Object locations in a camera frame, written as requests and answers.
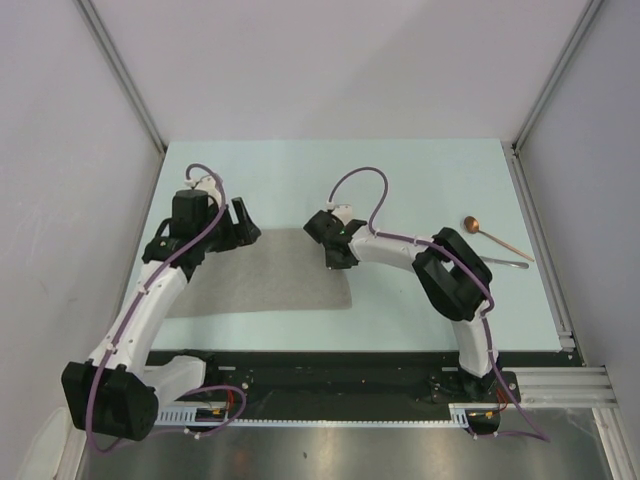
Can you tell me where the purple cable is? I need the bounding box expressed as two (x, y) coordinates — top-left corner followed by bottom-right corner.
(84, 163), (247, 454)
(327, 166), (551, 443)

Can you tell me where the aluminium frame rail right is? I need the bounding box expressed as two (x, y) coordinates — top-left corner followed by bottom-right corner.
(502, 142), (579, 352)

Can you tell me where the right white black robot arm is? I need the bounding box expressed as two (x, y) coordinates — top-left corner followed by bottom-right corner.
(303, 209), (505, 401)

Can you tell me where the grey cloth napkin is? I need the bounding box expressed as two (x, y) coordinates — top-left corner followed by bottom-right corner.
(167, 229), (352, 318)

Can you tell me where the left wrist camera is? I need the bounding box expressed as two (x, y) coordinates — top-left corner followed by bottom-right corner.
(185, 175), (222, 203)

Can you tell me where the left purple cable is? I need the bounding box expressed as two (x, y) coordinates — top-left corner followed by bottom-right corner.
(84, 163), (247, 454)

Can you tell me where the aluminium frame post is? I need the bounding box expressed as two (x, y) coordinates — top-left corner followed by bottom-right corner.
(510, 0), (607, 154)
(73, 0), (168, 156)

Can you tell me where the silver butter knife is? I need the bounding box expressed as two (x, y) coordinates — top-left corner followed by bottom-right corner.
(479, 256), (530, 269)

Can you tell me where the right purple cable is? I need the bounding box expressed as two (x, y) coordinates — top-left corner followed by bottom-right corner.
(327, 166), (551, 443)

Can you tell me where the aluminium frame post right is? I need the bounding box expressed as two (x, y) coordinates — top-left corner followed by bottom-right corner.
(510, 0), (607, 154)

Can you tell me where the white slotted cable duct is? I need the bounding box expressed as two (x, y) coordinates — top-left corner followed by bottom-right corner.
(155, 406), (469, 429)

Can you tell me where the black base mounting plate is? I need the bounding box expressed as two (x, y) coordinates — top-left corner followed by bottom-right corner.
(144, 351), (584, 432)

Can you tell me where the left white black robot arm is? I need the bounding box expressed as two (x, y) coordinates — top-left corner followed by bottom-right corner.
(61, 187), (261, 441)

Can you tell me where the aluminium frame post left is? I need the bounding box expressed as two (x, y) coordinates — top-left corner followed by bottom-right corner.
(73, 0), (168, 156)

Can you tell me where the copper spoon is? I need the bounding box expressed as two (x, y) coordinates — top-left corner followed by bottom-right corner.
(462, 216), (535, 262)

